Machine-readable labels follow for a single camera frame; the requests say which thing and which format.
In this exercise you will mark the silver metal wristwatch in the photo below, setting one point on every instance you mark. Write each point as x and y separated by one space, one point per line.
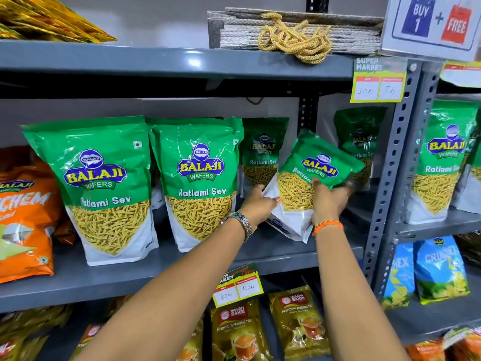
240 223

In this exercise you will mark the stack of folded paper bags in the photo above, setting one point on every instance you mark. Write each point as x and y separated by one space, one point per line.
240 31

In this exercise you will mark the person's right thumb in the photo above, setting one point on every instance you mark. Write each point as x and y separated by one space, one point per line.
317 186

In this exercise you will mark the person's left forearm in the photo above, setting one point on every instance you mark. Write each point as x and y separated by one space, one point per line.
169 300

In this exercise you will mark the blue snack packet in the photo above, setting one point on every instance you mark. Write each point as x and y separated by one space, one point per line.
400 274
441 268

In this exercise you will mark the white promotion sign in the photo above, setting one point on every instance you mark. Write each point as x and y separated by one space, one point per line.
432 22

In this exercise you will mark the small orange packet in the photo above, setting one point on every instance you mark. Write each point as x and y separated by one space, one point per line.
426 351
464 345

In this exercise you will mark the yellow price tag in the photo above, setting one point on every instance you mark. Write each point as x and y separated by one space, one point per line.
377 80
238 287
460 73

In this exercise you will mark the person's right hand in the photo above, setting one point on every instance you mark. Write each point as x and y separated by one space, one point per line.
327 206

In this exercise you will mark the orange snack packet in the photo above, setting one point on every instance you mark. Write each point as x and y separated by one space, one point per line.
26 225

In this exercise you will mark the olive tea packet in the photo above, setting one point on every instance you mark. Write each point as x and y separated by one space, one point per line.
238 330
88 340
298 319
193 342

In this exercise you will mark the person's left hand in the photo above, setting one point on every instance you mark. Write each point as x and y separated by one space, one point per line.
257 208

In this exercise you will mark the pile of gold packets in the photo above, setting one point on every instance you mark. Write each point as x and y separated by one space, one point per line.
26 330

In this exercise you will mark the small green snack packet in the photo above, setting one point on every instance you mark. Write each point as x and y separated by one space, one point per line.
357 127
319 161
263 154

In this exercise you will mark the person's left thumb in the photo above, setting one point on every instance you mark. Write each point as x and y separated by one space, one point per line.
271 203

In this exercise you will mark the grey metal shelf unit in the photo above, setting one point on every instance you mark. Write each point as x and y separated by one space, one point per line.
424 319
112 60

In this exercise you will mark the stack of gold foil packets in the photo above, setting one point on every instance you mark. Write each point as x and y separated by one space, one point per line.
41 18

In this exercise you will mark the person's right forearm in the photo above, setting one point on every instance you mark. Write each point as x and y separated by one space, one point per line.
349 296

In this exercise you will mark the large green snack packet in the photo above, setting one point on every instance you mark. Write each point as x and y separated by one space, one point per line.
439 161
101 172
471 180
199 169

